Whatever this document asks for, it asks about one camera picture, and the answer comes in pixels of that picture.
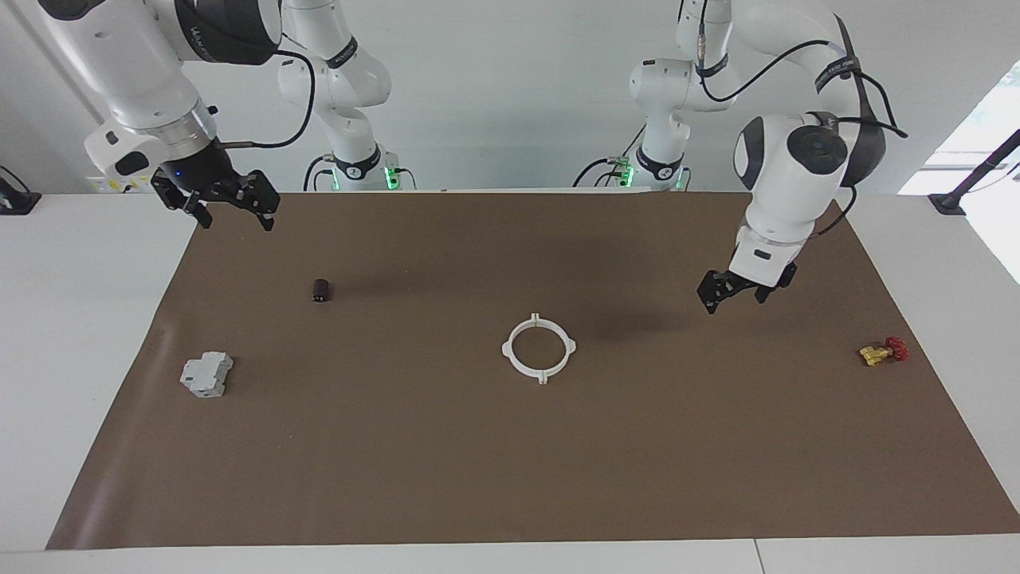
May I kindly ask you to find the white half-ring pipe clamp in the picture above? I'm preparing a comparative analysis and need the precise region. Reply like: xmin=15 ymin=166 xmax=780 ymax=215
xmin=501 ymin=313 xmax=544 ymax=386
xmin=535 ymin=313 xmax=578 ymax=386

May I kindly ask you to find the grey circuit breaker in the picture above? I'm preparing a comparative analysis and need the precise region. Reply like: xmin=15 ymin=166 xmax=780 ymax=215
xmin=178 ymin=351 xmax=235 ymax=399

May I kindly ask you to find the brown table mat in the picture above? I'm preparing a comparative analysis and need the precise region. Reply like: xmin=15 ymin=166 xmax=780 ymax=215
xmin=46 ymin=190 xmax=1020 ymax=551

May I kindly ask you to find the black right arm base cable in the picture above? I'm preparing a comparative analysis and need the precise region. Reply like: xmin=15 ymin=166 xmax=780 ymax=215
xmin=302 ymin=155 xmax=340 ymax=193

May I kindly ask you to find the black arm base cable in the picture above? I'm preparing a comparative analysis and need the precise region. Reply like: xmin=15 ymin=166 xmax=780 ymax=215
xmin=573 ymin=120 xmax=648 ymax=190
xmin=302 ymin=155 xmax=340 ymax=193

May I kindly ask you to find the brass valve with red handle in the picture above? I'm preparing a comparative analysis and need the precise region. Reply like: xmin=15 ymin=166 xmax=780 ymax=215
xmin=858 ymin=336 xmax=910 ymax=368

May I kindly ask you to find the black left arm base cable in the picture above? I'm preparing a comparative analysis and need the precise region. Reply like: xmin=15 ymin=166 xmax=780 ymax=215
xmin=573 ymin=120 xmax=648 ymax=190

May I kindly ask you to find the black table clamp mount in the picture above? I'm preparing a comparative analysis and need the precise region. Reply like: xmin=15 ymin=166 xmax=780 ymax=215
xmin=0 ymin=164 xmax=43 ymax=216

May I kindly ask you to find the black camera stand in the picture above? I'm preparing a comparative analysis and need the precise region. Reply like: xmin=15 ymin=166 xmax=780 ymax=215
xmin=928 ymin=130 xmax=1020 ymax=218

